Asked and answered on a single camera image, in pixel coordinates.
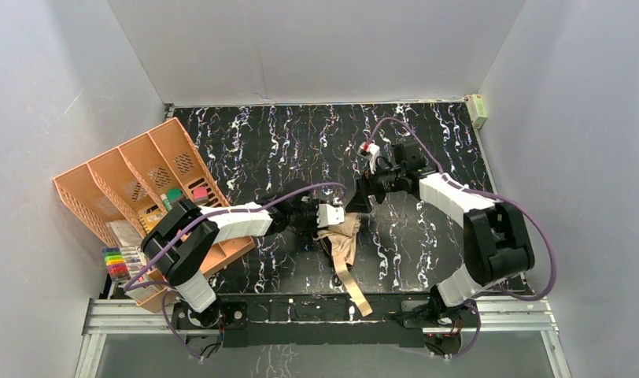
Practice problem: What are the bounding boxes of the beige and black folding umbrella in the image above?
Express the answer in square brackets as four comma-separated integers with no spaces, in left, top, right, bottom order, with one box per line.
[314,213,372,317]

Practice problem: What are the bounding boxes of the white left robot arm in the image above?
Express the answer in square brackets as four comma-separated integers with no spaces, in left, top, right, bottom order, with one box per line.
[141,193,326,313]

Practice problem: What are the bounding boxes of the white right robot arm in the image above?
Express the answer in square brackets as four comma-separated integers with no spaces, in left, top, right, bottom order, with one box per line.
[345,142,535,319]

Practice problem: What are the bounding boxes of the pink eraser block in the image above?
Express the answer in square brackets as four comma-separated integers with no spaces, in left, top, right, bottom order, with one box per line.
[192,187,209,206]

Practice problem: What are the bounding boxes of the white green box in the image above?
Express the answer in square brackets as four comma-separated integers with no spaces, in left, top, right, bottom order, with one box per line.
[465,94,489,129]

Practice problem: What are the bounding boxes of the green eraser block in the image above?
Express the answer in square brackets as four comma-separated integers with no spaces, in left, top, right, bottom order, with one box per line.
[166,187,185,204]

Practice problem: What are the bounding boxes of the glue stick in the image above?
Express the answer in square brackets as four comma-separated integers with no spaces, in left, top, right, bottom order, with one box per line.
[161,194,172,212]

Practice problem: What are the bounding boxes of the yellow spiral notebook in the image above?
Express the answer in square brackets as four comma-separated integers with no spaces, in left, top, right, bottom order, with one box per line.
[139,208,165,235]

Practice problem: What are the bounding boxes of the small white red box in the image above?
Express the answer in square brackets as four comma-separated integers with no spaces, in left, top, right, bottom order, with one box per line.
[125,284,164,305]

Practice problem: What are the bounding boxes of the orange plastic desk organizer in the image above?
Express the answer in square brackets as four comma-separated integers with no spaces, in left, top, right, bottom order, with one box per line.
[54,117,257,314]

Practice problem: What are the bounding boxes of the coloured marker set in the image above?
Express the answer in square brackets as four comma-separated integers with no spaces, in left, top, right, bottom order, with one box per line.
[102,246,148,282]

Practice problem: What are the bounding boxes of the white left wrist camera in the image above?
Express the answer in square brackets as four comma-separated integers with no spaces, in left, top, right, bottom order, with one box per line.
[316,203,345,228]

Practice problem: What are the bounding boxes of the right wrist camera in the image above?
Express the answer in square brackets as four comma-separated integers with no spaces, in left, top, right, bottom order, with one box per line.
[357,142,380,175]

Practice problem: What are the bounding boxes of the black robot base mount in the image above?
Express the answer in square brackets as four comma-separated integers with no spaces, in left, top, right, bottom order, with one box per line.
[171,294,466,349]

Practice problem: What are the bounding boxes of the aluminium frame rail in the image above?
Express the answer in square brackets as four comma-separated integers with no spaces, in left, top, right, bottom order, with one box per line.
[83,296,571,377]

